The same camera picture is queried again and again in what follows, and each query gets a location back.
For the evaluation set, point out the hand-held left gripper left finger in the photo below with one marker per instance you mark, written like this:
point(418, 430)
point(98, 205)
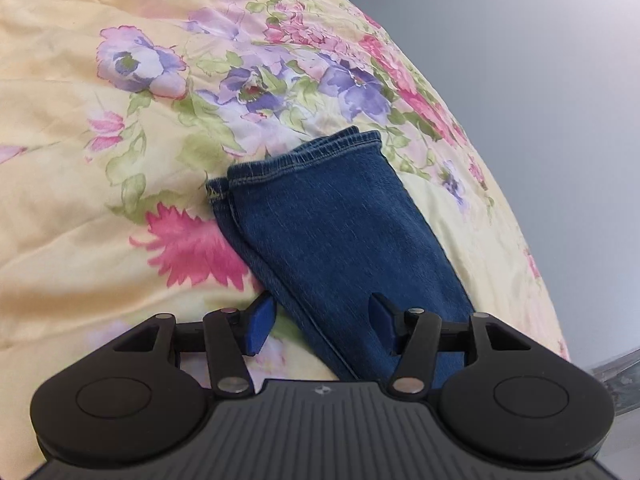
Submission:
point(260, 327)

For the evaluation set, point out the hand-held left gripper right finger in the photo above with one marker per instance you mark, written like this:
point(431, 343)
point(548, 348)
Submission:
point(383, 327)

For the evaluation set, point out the blue denim pants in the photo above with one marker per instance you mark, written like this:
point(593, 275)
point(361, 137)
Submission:
point(325, 225)

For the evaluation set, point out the floral yellow blanket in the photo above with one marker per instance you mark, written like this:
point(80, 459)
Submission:
point(100, 170)

